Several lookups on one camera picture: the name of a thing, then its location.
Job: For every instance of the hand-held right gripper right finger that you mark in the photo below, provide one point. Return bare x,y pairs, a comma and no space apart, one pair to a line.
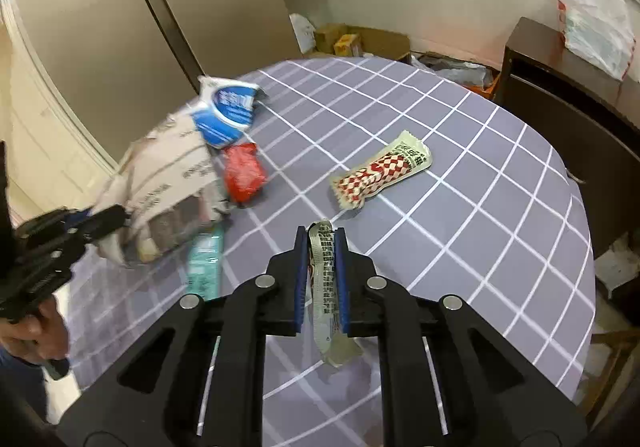
341,277

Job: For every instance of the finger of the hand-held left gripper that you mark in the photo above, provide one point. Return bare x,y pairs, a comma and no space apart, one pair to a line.
55,222
107,218

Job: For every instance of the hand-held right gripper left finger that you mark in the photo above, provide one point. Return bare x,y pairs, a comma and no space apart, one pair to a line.
300,277

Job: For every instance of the clear printed sachet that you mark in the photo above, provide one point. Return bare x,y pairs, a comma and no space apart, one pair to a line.
322,252

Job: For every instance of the printed brown paper bag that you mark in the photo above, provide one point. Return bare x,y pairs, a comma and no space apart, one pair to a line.
165,177

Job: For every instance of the teal packet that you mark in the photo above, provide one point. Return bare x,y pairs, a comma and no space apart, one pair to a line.
205,262

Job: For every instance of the red snack packet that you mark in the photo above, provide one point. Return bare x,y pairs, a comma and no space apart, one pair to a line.
243,172

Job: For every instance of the blue and white medicine box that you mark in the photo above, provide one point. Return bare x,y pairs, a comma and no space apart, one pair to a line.
230,109

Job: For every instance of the person's left forearm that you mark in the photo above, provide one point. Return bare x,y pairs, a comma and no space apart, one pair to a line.
17,382

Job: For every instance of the person's left hand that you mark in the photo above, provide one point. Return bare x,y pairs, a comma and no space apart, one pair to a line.
40,334

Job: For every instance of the red checkered sachet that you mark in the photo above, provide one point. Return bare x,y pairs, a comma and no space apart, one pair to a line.
382,172

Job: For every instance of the grey checked tablecloth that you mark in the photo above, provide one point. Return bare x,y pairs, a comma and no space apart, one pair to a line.
450,227

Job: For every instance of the beige refrigerator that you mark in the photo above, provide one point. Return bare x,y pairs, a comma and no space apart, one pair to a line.
100,27

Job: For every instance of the yellow small carton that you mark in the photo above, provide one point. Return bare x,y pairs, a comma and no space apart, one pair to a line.
346,44

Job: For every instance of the grey plastic bag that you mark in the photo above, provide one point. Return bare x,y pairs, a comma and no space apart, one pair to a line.
460,72

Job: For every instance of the red cardboard box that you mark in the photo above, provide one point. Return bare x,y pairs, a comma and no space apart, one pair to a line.
385,42

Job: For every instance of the thin white plastic bag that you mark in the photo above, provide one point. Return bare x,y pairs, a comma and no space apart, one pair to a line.
302,34

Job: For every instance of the orange box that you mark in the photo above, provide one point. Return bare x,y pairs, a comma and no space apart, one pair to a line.
491,86

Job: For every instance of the small brown cardboard box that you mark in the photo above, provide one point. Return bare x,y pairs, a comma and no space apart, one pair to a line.
325,34

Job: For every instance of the dark wooden cabinet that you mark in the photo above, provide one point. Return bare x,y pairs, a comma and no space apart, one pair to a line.
560,117

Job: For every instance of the white printed papers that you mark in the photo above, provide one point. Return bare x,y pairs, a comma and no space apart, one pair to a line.
617,267

